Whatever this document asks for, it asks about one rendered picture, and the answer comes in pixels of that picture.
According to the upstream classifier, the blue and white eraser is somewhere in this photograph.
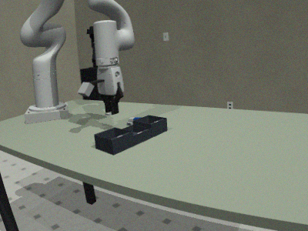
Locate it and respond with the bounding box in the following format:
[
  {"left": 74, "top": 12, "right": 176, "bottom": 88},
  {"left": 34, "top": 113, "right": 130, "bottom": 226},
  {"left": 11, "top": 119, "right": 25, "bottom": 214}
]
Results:
[{"left": 129, "top": 117, "right": 142, "bottom": 122}]

